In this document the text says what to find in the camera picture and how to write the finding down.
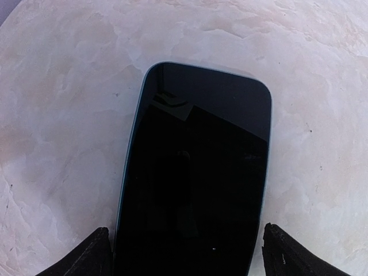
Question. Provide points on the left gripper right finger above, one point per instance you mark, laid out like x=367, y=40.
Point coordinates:
x=283, y=255

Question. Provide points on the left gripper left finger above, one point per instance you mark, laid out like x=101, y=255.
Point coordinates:
x=91, y=257

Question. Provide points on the black phone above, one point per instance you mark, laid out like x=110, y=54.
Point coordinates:
x=195, y=174

